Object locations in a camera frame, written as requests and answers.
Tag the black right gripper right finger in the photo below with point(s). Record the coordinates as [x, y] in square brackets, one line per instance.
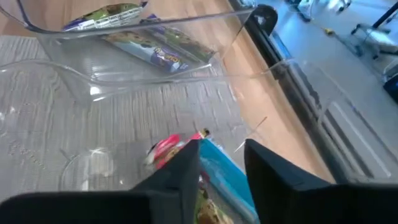
[295, 199]

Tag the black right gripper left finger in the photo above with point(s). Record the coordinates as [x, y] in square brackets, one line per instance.
[124, 208]

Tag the clear plastic bin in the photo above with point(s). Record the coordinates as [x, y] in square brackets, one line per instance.
[77, 62]
[311, 102]

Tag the clear plastic container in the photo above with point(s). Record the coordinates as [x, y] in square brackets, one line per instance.
[140, 109]

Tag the black table corner clamp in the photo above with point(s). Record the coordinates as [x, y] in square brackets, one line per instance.
[264, 18]

